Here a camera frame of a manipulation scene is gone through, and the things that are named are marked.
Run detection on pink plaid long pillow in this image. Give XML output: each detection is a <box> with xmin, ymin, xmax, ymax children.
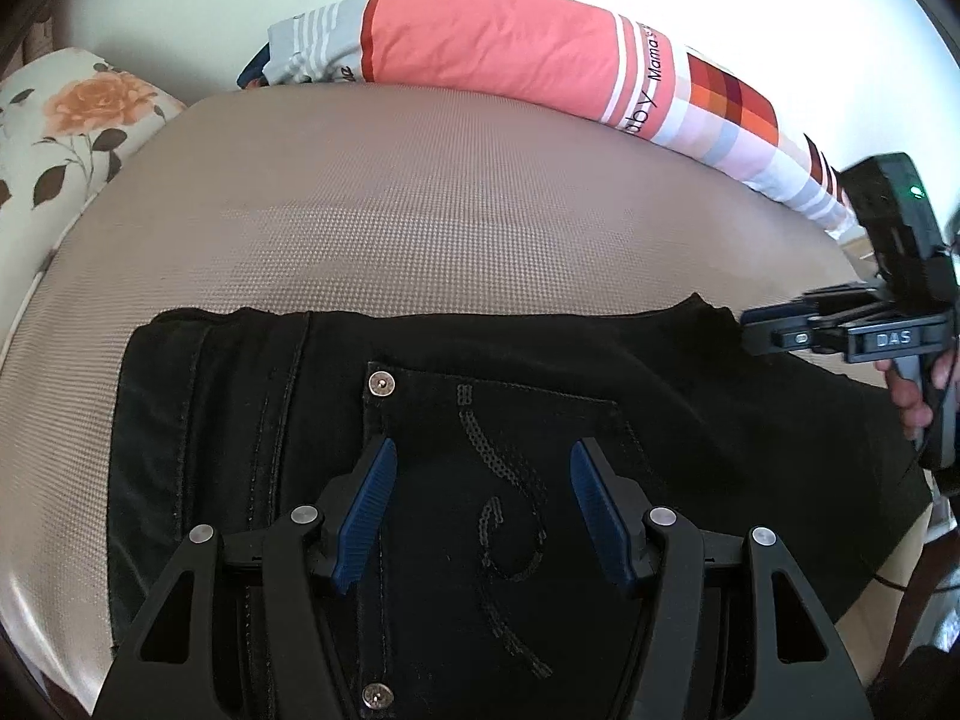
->
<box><xmin>238</xmin><ymin>0</ymin><xmax>863</xmax><ymax>241</ymax></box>

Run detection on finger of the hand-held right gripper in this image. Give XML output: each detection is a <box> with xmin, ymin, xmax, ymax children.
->
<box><xmin>801</xmin><ymin>280</ymin><xmax>891</xmax><ymax>329</ymax></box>
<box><xmin>739</xmin><ymin>300</ymin><xmax>850</xmax><ymax>358</ymax></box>

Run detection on black pants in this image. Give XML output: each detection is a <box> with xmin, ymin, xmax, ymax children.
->
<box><xmin>105</xmin><ymin>292</ymin><xmax>935</xmax><ymax>720</ymax></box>

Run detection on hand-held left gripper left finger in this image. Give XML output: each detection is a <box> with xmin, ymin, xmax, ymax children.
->
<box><xmin>90</xmin><ymin>435</ymin><xmax>398</xmax><ymax>720</ymax></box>

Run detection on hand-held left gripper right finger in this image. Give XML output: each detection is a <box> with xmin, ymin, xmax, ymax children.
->
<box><xmin>570</xmin><ymin>436</ymin><xmax>875</xmax><ymax>720</ymax></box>

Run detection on floral orange rose pillow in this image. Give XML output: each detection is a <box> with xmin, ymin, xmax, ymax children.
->
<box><xmin>0</xmin><ymin>47</ymin><xmax>188</xmax><ymax>361</ymax></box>

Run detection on black cable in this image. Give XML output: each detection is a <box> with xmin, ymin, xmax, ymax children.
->
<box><xmin>870</xmin><ymin>525</ymin><xmax>950</xmax><ymax>601</ymax></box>

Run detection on dark blue cloth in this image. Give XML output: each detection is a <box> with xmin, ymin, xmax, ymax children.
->
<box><xmin>237</xmin><ymin>45</ymin><xmax>272</xmax><ymax>89</ymax></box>

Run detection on person's right hand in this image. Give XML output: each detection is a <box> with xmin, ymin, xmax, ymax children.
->
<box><xmin>874</xmin><ymin>357</ymin><xmax>935</xmax><ymax>442</ymax></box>

